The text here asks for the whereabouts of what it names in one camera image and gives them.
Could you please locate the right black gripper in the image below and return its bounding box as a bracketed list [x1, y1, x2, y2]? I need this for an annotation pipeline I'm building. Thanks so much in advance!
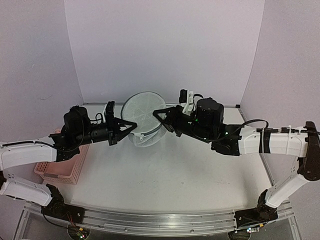
[153, 105, 214, 145]

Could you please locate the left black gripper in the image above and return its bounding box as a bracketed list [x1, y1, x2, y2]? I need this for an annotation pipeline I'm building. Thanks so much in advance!
[74, 114, 137, 146]

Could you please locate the white mesh laundry bag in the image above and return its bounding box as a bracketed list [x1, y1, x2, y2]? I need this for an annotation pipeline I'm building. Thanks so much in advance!
[120, 91, 167, 148]

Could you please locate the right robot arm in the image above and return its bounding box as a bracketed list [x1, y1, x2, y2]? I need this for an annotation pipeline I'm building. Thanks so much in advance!
[152, 97, 320, 222]

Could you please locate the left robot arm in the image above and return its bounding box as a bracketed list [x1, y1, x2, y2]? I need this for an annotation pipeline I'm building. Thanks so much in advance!
[0, 101, 138, 219]

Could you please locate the pink perforated plastic basket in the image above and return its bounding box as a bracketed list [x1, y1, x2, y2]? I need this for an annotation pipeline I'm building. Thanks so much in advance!
[34, 144, 89, 185]

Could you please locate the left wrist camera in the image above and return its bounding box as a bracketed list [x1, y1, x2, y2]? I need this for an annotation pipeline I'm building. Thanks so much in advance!
[102, 101, 115, 123]

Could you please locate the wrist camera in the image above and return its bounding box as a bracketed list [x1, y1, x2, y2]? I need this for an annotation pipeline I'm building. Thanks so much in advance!
[179, 89, 196, 116]
[102, 101, 115, 123]

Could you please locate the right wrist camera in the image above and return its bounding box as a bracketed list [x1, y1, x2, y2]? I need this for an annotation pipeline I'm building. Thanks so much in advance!
[179, 89, 196, 116]

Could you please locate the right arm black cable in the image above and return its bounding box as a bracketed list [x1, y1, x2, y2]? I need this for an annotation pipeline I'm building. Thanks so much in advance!
[234, 118, 270, 138]

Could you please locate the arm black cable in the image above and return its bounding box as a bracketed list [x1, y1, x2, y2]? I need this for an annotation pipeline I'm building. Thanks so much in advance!
[234, 118, 270, 138]
[0, 139, 63, 151]

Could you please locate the aluminium front rail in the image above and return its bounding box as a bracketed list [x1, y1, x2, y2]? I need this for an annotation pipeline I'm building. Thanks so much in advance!
[26, 200, 293, 237]

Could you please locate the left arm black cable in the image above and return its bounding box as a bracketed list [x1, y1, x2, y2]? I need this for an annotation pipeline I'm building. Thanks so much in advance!
[0, 139, 63, 151]

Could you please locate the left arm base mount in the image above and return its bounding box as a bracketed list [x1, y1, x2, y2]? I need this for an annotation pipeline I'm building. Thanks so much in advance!
[41, 183, 85, 224]

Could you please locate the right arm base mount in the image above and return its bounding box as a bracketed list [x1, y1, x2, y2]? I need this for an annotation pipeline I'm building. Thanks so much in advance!
[234, 189, 278, 229]

